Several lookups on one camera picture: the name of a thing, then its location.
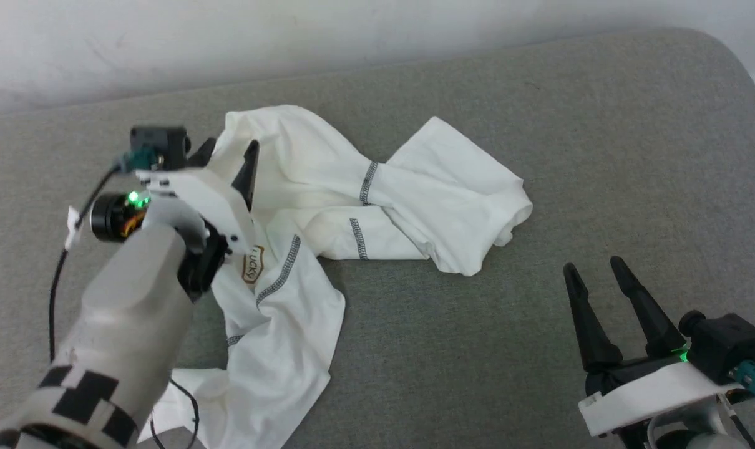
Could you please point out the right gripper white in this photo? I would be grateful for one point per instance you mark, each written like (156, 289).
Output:
(646, 393)

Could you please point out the white long-sleeve garment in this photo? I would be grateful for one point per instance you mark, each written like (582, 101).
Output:
(440, 181)

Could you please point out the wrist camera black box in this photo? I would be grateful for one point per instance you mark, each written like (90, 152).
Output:
(162, 143)
(727, 346)

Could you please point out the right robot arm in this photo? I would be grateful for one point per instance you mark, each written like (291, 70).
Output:
(689, 438)

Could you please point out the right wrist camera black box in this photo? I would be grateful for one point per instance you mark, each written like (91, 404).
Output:
(727, 346)

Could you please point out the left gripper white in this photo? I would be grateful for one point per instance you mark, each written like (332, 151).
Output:
(209, 196)

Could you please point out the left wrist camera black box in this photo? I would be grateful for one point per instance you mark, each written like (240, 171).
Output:
(162, 143)

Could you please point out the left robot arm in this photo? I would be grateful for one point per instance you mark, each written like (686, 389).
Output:
(121, 312)

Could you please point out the grey-green fabric sofa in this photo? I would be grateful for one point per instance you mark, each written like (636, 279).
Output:
(540, 156)

